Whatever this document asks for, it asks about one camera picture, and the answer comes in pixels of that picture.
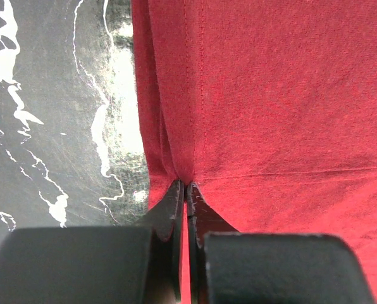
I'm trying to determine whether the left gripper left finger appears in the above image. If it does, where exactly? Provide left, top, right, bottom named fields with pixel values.
left=137, top=180, right=185, bottom=303

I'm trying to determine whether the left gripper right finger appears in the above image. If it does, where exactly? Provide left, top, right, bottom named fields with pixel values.
left=186, top=182, right=237, bottom=303

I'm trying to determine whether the dark red t shirt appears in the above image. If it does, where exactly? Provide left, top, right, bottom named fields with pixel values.
left=132, top=1, right=377, bottom=301

